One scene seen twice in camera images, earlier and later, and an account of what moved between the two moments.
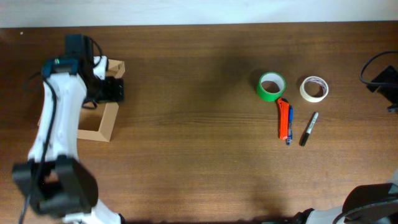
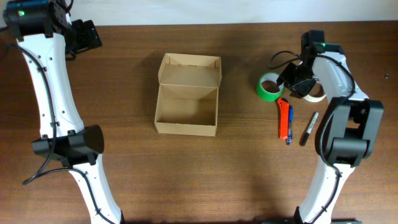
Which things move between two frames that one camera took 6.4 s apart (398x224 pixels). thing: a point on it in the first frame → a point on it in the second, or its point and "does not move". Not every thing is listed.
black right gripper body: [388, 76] → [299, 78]
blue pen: [290, 124] does not move
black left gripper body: [107, 89] → [81, 38]
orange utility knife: [284, 117] does not move
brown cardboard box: [97, 122] → [187, 101]
